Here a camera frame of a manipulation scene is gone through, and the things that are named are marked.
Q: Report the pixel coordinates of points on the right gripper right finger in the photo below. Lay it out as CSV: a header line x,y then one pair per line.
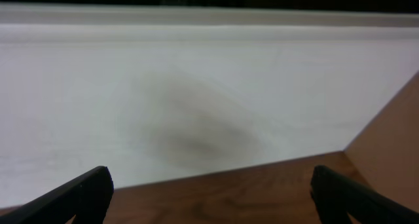
x,y
338,199

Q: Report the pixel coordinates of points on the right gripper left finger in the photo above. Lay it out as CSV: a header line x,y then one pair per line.
x,y
84,199

